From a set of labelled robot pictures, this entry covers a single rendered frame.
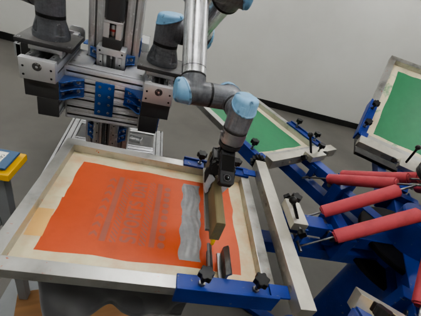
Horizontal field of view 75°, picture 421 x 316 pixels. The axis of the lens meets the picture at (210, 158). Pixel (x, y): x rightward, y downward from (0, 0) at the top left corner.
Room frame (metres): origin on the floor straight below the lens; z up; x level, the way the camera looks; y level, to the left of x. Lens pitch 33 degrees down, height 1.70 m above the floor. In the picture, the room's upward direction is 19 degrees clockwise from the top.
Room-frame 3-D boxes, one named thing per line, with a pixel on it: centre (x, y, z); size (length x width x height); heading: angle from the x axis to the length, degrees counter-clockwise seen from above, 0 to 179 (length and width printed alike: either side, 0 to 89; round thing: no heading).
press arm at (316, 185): (1.37, -0.47, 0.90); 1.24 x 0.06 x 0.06; 43
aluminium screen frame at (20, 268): (0.68, 0.13, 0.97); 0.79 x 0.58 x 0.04; 103
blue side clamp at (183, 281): (0.46, -0.17, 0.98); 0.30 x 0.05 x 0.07; 103
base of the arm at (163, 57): (1.33, 0.38, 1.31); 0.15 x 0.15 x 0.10
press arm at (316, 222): (0.81, -0.42, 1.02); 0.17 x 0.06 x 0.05; 103
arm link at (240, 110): (0.74, -0.04, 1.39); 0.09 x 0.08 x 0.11; 25
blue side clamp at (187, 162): (1.00, -0.04, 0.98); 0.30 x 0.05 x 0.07; 103
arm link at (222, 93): (0.83, 0.02, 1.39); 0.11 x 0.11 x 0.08; 25
